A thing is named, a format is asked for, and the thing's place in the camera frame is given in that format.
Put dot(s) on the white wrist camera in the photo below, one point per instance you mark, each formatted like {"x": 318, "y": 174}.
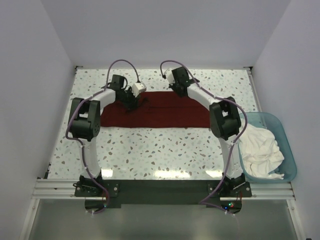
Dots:
{"x": 168, "y": 75}
{"x": 138, "y": 88}

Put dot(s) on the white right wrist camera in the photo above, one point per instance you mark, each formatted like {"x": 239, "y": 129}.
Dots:
{"x": 168, "y": 75}

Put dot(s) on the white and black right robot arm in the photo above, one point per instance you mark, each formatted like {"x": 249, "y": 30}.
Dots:
{"x": 224, "y": 120}

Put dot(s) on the aluminium extrusion rail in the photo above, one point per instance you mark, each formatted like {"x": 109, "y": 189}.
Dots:
{"x": 64, "y": 189}

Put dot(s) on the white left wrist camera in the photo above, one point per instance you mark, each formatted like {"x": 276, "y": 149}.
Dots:
{"x": 138, "y": 88}

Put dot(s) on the white crumpled t-shirt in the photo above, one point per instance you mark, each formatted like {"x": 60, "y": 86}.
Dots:
{"x": 260, "y": 153}

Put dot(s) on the translucent blue plastic basket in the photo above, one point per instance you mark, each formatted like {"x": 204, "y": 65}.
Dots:
{"x": 273, "y": 124}

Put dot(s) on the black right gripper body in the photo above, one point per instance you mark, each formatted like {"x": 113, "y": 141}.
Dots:
{"x": 175, "y": 88}

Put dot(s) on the dark red t-shirt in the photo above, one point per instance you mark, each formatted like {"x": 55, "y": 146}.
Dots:
{"x": 157, "y": 109}

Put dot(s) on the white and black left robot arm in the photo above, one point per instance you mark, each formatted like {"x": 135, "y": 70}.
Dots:
{"x": 84, "y": 125}

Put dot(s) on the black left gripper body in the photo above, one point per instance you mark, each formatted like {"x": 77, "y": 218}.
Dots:
{"x": 128, "y": 99}

